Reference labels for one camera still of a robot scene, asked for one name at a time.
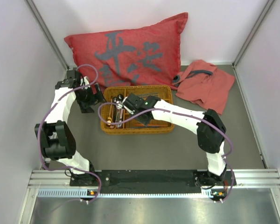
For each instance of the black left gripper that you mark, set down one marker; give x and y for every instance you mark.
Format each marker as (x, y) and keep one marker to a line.
(95, 99)

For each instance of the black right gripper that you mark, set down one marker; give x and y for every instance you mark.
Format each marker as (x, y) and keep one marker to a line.
(146, 122)

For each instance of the blue chopstick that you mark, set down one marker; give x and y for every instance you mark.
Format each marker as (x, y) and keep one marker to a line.
(152, 94)

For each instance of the pink handled spoon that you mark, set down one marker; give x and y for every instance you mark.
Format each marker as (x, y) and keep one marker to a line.
(121, 113)

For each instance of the black round spoon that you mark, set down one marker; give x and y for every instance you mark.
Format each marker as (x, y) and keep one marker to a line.
(115, 100)

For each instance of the gold spoon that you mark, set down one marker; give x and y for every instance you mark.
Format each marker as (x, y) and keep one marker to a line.
(110, 115)

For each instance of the copper spoon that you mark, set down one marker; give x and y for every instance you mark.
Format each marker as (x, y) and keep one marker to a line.
(112, 126)

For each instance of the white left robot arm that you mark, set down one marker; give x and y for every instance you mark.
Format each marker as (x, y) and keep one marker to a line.
(55, 139)

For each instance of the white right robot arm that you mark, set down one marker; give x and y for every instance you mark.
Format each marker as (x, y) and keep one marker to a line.
(208, 126)

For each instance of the wicker cutlery tray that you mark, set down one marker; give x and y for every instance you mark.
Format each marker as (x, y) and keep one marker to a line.
(166, 94)

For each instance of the red cushion with characters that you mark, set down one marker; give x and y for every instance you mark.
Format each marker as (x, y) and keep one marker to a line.
(149, 55)

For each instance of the pink crumpled cloth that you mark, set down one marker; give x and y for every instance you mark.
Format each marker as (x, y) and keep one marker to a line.
(204, 84)

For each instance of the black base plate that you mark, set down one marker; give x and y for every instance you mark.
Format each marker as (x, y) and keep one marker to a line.
(151, 180)

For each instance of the aluminium front rail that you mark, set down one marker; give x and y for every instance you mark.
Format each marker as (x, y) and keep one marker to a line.
(57, 184)

